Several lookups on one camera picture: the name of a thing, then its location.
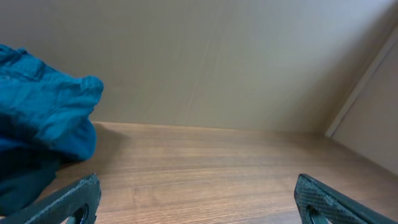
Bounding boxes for dark blue denim shorts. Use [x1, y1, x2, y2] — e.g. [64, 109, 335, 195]
[1, 45, 104, 161]

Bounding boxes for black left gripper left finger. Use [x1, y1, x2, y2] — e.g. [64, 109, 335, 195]
[1, 174, 101, 224]

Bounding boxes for black folded garment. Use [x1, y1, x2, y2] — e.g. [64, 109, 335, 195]
[1, 149, 60, 216]

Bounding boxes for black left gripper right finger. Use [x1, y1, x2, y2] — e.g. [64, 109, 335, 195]
[294, 174, 397, 224]

